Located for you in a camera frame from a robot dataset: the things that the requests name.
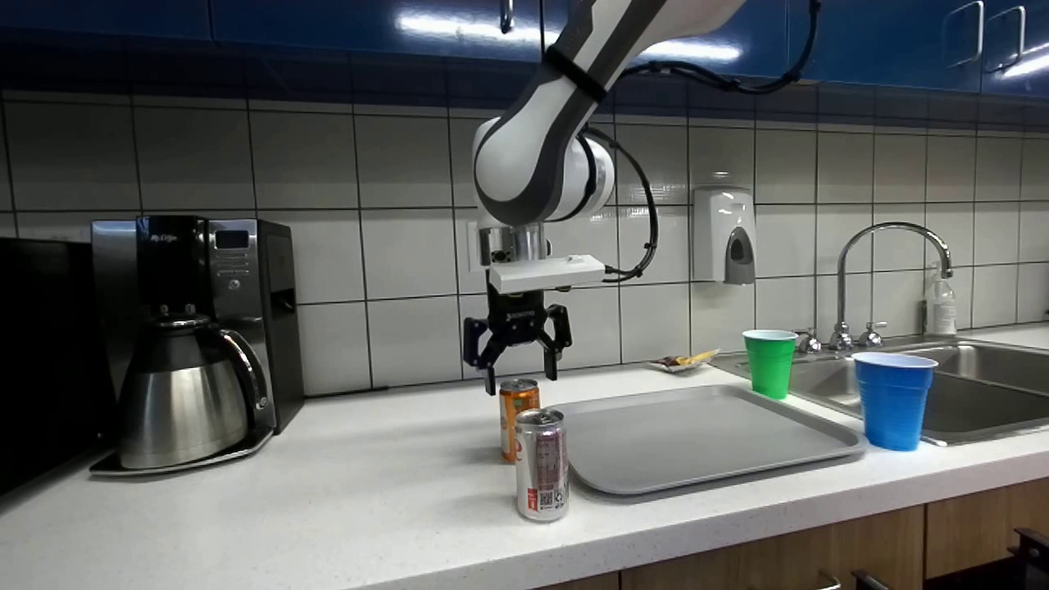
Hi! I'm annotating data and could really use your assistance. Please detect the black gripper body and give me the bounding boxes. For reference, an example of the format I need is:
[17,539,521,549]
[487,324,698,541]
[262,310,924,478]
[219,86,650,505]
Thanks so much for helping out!
[487,291,544,341]

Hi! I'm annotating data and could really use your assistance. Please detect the orange Fanta can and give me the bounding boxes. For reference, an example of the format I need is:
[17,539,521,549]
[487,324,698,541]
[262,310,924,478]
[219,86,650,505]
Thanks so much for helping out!
[498,379,542,462]

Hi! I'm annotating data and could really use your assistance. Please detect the silver Diet Coke can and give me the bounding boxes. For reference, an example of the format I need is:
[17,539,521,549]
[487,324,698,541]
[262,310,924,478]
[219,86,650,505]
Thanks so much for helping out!
[514,408,568,524]

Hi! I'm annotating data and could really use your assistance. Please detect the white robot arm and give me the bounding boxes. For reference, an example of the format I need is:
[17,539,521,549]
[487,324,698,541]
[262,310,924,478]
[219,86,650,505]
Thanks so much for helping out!
[462,0,744,391]

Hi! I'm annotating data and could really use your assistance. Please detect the grey plastic tray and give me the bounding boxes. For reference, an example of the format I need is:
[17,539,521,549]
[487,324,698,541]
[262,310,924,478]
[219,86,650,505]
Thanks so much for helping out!
[564,383,865,500]

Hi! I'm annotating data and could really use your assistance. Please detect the small dish with sponge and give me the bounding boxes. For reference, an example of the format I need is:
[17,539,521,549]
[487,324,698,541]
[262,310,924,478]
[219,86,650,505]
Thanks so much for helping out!
[653,348,720,373]

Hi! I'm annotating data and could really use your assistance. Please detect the white soap dispenser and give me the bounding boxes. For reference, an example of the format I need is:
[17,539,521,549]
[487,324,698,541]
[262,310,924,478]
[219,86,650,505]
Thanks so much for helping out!
[691,186,758,286]

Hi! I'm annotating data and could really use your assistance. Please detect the green plastic cup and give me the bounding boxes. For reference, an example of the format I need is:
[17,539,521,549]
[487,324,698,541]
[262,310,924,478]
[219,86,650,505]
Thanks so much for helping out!
[744,327,797,401]

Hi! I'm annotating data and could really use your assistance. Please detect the chrome sink faucet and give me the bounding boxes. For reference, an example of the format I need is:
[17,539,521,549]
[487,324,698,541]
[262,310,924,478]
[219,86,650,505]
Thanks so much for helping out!
[792,220,956,359]

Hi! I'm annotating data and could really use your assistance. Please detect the black coffee maker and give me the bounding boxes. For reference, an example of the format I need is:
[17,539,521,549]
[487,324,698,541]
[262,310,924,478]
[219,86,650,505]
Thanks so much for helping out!
[88,218,304,478]

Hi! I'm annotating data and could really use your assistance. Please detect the steel coffee carafe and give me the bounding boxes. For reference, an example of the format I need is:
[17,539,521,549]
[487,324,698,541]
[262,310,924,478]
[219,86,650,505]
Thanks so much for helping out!
[119,318,271,474]

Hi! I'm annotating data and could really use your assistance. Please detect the blue plastic cup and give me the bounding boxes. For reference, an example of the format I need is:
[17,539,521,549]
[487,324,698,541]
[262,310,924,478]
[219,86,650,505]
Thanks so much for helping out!
[853,351,938,454]

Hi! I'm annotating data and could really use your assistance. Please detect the clear soap bottle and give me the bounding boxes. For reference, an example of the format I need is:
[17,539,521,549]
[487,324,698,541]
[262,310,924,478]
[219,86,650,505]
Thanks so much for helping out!
[927,276,956,339]

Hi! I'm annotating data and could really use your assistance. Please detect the blue upper cabinets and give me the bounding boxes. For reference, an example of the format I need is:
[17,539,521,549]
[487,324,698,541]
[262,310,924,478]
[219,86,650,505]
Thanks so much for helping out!
[0,0,1049,129]

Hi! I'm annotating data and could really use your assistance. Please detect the stainless steel sink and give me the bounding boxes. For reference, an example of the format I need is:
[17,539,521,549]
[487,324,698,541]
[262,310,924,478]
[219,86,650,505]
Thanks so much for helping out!
[715,339,1049,448]

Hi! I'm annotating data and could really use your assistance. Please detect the black microwave oven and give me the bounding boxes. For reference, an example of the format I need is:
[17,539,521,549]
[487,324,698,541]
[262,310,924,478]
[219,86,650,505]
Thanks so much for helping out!
[0,240,113,492]

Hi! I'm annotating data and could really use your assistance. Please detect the wooden lower cabinets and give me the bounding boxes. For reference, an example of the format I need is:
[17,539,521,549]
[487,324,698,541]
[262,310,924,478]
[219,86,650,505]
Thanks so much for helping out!
[548,478,1049,590]

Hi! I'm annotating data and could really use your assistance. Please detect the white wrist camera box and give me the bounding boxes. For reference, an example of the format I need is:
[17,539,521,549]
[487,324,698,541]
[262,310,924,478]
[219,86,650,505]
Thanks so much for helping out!
[484,256,606,295]

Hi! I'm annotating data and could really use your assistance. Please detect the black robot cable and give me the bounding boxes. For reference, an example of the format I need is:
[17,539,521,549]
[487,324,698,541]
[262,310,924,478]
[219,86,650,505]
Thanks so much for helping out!
[579,0,825,286]

